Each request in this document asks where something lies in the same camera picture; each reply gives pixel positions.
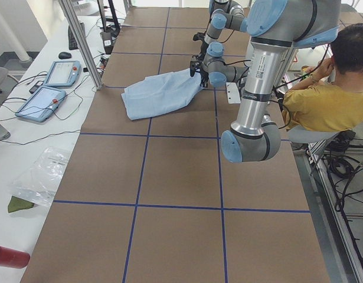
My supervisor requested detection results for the clear plastic bag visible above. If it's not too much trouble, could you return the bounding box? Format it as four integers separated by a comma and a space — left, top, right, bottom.
9, 147, 71, 208

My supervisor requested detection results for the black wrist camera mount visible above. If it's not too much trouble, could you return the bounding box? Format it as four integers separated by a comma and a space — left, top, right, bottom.
189, 55, 203, 77
192, 32, 205, 41

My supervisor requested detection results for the light blue button shirt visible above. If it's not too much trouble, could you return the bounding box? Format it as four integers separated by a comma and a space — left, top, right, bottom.
122, 69, 203, 120

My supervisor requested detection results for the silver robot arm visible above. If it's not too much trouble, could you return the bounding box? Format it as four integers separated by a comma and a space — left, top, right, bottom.
193, 1, 247, 61
197, 1, 341, 163

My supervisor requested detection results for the blue teach pendant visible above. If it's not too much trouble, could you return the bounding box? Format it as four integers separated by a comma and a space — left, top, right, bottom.
43, 60, 81, 88
15, 86, 66, 123

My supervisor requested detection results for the upper blue teach pendant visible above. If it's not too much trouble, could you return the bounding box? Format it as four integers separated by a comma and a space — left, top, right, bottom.
43, 60, 81, 88

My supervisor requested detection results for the person in yellow shirt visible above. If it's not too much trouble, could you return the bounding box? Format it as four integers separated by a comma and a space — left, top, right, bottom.
282, 23, 363, 132

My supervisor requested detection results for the aluminium frame post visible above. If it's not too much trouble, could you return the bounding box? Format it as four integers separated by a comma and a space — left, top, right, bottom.
59, 0, 103, 90

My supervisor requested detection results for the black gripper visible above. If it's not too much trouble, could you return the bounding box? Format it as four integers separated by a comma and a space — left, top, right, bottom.
198, 41, 209, 59
199, 68, 209, 87

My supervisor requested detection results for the green cloth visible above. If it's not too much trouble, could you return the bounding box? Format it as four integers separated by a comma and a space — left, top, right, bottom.
7, 196, 35, 213

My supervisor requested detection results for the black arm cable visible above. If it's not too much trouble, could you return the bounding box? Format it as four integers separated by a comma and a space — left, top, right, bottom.
222, 58, 253, 86

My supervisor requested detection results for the grey office chair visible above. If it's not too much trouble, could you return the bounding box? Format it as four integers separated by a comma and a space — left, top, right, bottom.
287, 125, 339, 144

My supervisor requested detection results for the black keyboard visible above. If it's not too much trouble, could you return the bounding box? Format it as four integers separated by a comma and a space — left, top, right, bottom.
68, 22, 85, 50

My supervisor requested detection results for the black computer mouse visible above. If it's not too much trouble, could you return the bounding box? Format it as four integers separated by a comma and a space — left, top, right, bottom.
58, 51, 72, 60

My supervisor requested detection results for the red bottle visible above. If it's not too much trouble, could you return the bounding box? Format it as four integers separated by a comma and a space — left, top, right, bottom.
0, 246, 30, 269

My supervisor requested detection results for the lower blue teach pendant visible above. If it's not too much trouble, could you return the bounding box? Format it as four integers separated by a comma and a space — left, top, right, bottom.
15, 86, 66, 123

